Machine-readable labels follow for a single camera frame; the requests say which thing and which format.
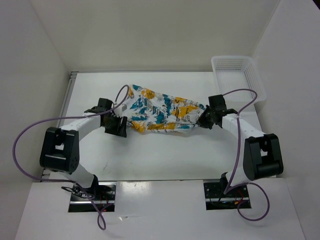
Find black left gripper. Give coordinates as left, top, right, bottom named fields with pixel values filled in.
left=102, top=113, right=128, bottom=138

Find patterned white yellow teal shorts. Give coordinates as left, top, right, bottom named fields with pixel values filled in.
left=122, top=84, right=206, bottom=134

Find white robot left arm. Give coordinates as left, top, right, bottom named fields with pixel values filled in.
left=39, top=98, right=128, bottom=200

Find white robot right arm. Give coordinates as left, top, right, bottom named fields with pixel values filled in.
left=197, top=94, right=284, bottom=197

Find white plastic mesh basket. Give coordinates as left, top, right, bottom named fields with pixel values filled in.
left=211, top=55, right=267, bottom=110

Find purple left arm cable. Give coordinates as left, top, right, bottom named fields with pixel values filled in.
left=12, top=84, right=131, bottom=231

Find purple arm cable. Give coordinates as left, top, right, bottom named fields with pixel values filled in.
left=12, top=84, right=131, bottom=231
left=221, top=88, right=271, bottom=222

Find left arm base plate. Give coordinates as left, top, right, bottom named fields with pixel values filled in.
left=61, top=181, right=117, bottom=213

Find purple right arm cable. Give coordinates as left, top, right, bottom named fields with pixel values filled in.
left=221, top=88, right=271, bottom=222

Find aluminium table edge rail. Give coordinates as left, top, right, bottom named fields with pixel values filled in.
left=41, top=71, right=78, bottom=179

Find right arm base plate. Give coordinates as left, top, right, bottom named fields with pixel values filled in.
left=203, top=179, right=252, bottom=211

